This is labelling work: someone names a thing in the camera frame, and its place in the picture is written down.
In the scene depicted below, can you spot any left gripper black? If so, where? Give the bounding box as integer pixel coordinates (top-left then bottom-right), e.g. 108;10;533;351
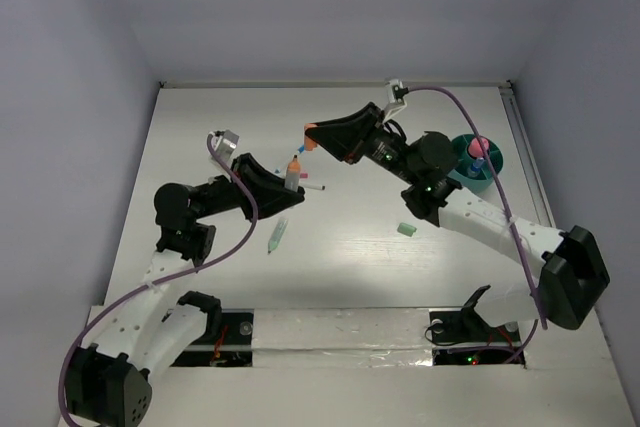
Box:
196;154;304;222

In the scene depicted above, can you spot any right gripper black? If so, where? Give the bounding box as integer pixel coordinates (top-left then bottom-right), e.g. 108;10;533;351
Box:
306;101;421;185

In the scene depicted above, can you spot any orange clear highlighter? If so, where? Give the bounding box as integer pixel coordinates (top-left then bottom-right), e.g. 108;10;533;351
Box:
284;155;301;192

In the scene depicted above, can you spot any orange highlighter cap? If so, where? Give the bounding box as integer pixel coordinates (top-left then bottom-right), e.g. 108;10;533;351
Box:
304;123;318;152

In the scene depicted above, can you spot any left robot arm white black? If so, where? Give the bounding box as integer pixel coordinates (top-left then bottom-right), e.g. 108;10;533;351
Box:
58;154;305;426

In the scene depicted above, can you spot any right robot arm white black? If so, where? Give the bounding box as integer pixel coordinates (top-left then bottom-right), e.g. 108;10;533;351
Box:
305;103;610;339

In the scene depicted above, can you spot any purple banded white marker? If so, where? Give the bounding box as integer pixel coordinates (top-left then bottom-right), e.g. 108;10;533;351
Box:
299;182;326;191

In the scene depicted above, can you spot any green highlighter clear body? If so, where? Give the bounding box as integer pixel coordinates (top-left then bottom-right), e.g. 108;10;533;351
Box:
267;217;288;254

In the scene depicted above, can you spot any blue capped white marker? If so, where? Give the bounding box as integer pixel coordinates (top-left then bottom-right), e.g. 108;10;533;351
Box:
274;145;305;174

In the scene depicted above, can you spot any green cap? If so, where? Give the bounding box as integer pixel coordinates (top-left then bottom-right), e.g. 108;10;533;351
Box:
397;222;417;237

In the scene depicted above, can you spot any pink cap in container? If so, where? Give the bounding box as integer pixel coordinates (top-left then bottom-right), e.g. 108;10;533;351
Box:
467;137;490;159

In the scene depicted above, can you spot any blue marker in container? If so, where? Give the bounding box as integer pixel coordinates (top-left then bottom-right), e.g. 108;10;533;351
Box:
467;157;485;178

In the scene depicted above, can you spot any teal round divided container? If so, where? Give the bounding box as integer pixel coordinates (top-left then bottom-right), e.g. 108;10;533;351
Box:
448;134;504;194

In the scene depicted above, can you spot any silver foil tape strip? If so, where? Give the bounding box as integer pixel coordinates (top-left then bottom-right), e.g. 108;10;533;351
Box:
251;308;433;369

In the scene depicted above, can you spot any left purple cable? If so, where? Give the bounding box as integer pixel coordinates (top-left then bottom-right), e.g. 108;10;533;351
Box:
57;131;260;427

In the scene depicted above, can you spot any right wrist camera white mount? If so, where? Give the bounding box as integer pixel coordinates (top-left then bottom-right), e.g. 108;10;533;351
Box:
383;78;409;121

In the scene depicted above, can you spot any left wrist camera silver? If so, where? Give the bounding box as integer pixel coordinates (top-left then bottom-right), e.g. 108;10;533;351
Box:
210;129;240;163

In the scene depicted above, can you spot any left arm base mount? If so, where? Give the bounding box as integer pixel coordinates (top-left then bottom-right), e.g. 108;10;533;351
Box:
171;291;254;368

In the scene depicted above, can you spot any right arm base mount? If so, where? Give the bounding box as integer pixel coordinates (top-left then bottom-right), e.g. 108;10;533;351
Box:
424;285;525;367

